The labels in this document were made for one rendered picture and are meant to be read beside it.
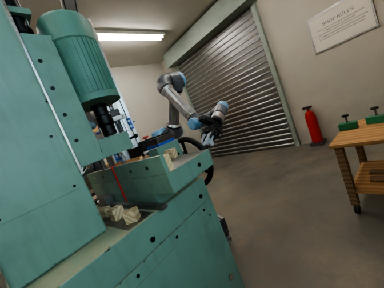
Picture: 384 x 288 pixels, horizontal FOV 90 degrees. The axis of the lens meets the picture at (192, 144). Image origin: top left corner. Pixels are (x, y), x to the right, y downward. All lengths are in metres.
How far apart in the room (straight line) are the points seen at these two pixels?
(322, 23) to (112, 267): 3.32
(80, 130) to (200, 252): 0.56
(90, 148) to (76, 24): 0.42
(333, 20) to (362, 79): 0.82
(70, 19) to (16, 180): 0.53
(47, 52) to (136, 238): 0.61
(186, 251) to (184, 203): 0.15
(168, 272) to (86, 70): 0.69
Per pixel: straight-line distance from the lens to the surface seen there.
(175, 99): 1.24
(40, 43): 0.79
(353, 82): 3.34
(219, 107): 1.18
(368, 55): 3.30
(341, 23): 3.34
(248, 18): 3.77
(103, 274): 0.57
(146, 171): 0.62
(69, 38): 0.83
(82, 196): 0.64
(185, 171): 0.59
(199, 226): 0.74
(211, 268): 0.81
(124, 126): 1.56
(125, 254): 0.59
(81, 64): 0.79
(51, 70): 0.76
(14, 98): 0.66
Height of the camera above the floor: 1.01
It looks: 6 degrees down
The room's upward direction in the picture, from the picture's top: 21 degrees counter-clockwise
